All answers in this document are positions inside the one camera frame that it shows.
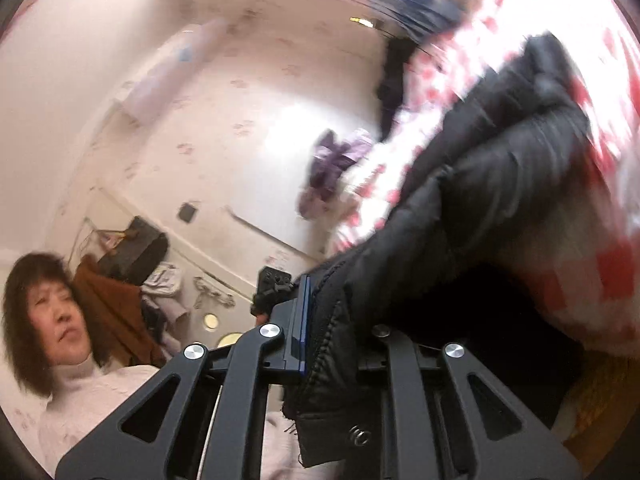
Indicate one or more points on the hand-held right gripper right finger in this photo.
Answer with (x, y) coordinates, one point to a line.
(405, 390)

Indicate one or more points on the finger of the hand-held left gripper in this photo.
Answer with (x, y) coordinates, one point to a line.
(274, 285)

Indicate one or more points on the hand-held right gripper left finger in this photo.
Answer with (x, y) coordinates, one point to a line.
(295, 330)

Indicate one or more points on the black puffer jacket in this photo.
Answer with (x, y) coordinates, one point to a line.
(475, 200)

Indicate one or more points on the dark clothes pile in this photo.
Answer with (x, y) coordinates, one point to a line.
(392, 85)

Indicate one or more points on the grey patterned cloth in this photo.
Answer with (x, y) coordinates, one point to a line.
(212, 292)

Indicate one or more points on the grey clothing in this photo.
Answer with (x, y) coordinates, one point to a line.
(162, 282)

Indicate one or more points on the purple patterned blanket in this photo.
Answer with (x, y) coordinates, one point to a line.
(325, 170)

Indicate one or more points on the black bag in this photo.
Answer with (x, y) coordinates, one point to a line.
(137, 255)

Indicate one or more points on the brown coat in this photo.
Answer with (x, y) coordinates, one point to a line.
(115, 310)

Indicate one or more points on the person's white sweater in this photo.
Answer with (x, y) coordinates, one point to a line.
(100, 400)

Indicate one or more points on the person's head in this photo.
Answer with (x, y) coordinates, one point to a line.
(55, 310)

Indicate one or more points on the pink checked bed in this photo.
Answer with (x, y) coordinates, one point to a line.
(600, 280)

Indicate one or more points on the white air conditioner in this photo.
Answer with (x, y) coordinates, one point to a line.
(170, 70)

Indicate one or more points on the blue patterned curtain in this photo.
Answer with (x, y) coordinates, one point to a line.
(425, 5)

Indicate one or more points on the black wall switch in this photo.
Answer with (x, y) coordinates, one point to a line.
(188, 213)

